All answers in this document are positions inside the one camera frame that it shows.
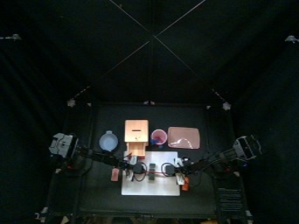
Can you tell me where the dark green sushi roll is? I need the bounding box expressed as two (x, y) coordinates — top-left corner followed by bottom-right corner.
(148, 163), (158, 181)

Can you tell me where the white cutting board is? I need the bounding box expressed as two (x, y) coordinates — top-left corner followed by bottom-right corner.
(120, 150), (183, 197)

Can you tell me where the pink square plate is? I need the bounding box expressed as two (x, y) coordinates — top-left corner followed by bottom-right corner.
(167, 126), (202, 151)

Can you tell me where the white toy piece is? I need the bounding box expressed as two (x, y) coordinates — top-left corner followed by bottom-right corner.
(175, 172), (186, 186)

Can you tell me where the orange toy piece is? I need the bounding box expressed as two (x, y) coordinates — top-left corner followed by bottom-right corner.
(182, 176), (192, 193)

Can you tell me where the salmon pink toy piece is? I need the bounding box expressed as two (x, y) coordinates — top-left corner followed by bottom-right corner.
(109, 167), (120, 182)

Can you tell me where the light blue bowl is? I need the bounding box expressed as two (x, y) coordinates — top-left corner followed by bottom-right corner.
(97, 129), (120, 152)

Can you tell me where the pink cup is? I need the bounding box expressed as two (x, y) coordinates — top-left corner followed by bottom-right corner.
(150, 129), (170, 146)

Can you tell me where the wooden box with drawer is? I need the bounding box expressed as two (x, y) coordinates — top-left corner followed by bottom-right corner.
(124, 119), (151, 160)

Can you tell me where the white printed label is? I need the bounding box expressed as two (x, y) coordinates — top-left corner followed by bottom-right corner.
(216, 187), (246, 214)

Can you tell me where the thin white cord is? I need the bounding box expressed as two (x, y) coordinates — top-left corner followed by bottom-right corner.
(69, 0), (207, 102)
(107, 0), (231, 107)

